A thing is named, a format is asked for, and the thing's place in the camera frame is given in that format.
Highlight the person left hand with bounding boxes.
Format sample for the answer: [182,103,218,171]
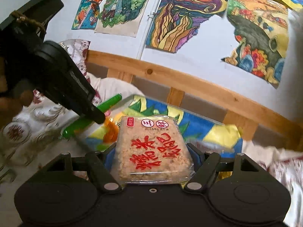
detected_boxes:
[1,58,34,128]

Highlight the colourful swirl fish drawing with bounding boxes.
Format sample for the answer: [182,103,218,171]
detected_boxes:
[145,0,228,53]

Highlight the gold foil snack packet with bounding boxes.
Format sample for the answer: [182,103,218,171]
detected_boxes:
[217,171,233,180]

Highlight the torn bird landscape drawing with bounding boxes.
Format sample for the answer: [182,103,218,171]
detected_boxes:
[222,0,289,87]

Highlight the cartoon children drawing poster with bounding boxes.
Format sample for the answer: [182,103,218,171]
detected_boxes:
[71,0,103,30]

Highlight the grey tray with dinosaur drawing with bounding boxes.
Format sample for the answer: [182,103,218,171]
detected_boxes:
[85,94,244,156]

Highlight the cream pillow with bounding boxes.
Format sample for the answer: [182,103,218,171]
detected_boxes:
[86,72,144,106]

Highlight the orange dried fruit packet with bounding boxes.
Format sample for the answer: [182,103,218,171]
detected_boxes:
[102,117,119,145]

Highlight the rice cracker packet red letters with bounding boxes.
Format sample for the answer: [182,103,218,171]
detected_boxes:
[111,116,194,184]

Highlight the white wall pipe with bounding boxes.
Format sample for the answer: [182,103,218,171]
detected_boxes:
[136,0,161,59]

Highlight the white floral embroidered bedspread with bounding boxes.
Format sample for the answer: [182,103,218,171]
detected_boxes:
[1,40,302,226]

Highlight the green sausage stick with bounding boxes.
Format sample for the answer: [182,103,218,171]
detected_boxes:
[62,93,122,139]

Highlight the anime girl drawing poster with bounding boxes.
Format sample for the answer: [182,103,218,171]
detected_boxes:
[94,0,148,37]

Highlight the wooden bed headboard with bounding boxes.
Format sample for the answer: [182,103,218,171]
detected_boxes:
[87,50,302,151]

